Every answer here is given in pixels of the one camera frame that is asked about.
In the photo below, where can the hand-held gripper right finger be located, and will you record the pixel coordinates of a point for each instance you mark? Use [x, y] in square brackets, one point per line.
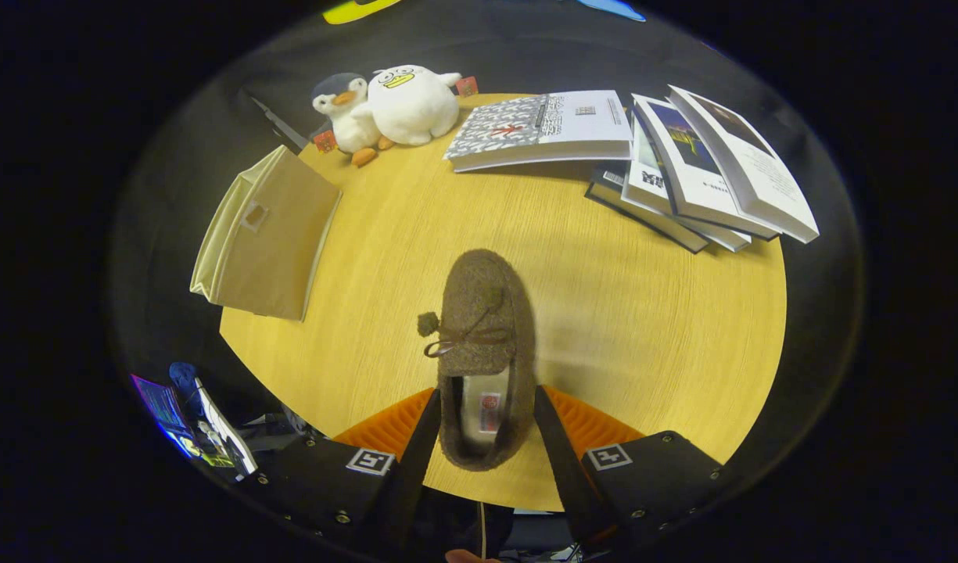
[572, 485]

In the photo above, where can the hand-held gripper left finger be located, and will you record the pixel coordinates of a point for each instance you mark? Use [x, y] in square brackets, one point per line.
[408, 485]

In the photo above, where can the brown fuzzy shoe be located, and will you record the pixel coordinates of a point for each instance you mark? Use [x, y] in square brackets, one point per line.
[478, 297]

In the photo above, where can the beige fabric storage box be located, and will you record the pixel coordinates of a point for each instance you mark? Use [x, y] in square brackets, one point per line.
[275, 250]

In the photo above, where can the white book black graphic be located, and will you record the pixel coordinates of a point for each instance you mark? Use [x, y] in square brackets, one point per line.
[651, 180]

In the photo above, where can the grey white penguin plush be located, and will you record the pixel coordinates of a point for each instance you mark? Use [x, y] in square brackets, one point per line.
[353, 129]

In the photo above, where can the grey patterned book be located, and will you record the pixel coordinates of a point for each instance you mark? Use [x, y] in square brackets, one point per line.
[525, 125]

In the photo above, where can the white book dark cover picture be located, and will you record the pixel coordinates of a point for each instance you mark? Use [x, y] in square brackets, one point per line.
[760, 172]

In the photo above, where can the white duck plush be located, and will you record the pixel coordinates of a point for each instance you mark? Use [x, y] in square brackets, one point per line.
[412, 105]

